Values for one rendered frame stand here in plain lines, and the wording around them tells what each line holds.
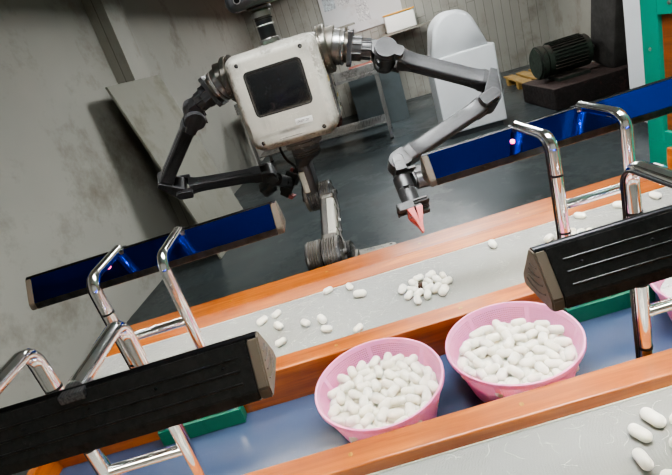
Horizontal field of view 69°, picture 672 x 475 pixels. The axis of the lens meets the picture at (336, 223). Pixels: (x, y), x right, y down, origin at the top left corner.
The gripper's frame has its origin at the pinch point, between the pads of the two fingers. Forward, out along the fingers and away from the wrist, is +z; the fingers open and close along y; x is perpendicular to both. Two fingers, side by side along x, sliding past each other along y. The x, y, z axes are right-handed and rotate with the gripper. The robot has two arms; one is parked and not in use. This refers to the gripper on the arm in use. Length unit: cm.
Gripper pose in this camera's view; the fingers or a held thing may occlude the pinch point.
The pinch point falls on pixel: (422, 229)
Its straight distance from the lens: 147.3
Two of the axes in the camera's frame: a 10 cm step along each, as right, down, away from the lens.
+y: 9.5, -3.1, -0.4
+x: 1.8, 4.6, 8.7
